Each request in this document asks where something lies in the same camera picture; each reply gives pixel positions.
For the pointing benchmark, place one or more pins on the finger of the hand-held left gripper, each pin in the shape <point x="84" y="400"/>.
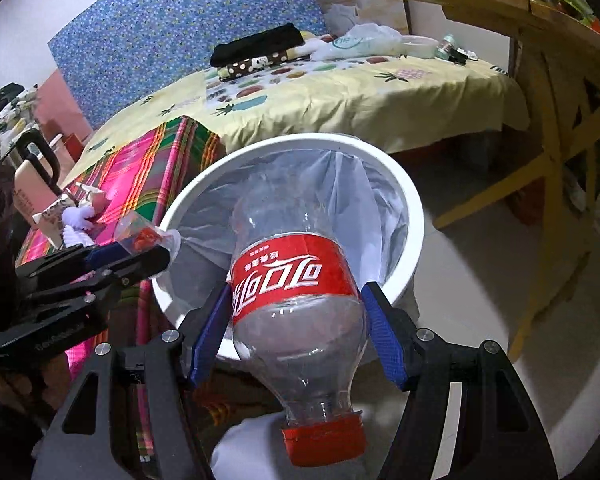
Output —
<point x="145" y="260"/>
<point x="105" y="255"/>

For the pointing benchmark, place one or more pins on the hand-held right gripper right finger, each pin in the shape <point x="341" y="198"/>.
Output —
<point x="385" y="340"/>

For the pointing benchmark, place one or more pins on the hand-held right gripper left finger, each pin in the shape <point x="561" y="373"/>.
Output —
<point x="207" y="340"/>

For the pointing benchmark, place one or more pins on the clear plastic wrapper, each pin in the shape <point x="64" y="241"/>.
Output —
<point x="140" y="235"/>

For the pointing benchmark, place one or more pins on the white foam fruit net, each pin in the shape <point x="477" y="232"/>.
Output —
<point x="77" y="217"/>

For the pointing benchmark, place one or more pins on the beige paper carton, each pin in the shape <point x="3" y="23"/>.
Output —
<point x="87" y="192"/>

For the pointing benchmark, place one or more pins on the clear plastic cola bottle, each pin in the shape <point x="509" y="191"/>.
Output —
<point x="280" y="275"/>

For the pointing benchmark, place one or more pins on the white round trash bin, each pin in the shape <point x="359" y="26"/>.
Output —
<point x="411" y="230"/>

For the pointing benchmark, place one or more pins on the clear plastic bin liner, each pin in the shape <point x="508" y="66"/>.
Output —
<point x="360" y="200"/>

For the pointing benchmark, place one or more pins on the cream electric kettle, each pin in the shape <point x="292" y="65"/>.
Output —
<point x="30" y="190"/>

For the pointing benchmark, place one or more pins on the pink green plaid tablecloth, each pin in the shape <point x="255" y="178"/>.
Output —
<point x="145" y="160"/>

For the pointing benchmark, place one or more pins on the light striped trousers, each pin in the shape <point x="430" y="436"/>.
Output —
<point x="250" y="440"/>

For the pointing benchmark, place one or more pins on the pineapple print bedding pile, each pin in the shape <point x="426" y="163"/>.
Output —
<point x="0" y="130"/>

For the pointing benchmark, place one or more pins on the black bag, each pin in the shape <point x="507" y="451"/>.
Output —
<point x="0" y="97"/>

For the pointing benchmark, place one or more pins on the fruit print cloth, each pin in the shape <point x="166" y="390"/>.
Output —
<point x="260" y="87"/>

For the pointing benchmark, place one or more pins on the brown polka dot pillow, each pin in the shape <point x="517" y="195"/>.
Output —
<point x="245" y="65"/>

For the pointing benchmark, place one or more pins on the blue floral headboard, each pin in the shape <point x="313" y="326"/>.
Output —
<point x="180" y="25"/>

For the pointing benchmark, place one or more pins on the black folded clothes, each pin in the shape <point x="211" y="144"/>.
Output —
<point x="257" y="47"/>

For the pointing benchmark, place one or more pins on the yellow pineapple bed sheet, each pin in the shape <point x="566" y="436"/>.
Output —
<point x="380" y="95"/>

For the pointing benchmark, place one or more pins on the small glass jar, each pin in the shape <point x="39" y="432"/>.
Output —
<point x="447" y="47"/>

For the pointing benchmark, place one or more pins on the white plastic bag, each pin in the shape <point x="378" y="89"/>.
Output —
<point x="365" y="40"/>

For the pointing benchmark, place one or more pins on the wooden folding table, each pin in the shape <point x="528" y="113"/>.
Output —
<point x="530" y="25"/>

